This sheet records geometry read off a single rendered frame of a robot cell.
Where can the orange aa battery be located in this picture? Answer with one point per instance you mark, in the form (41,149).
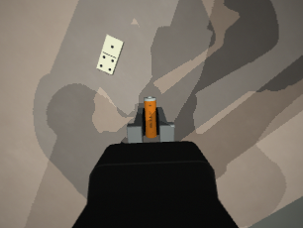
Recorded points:
(150,105)

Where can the cream domino tile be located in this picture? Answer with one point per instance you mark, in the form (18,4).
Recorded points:
(110,54)

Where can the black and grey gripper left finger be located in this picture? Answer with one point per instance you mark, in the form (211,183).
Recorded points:
(137,130)

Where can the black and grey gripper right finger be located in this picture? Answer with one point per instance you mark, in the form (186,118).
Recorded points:
(164,129)

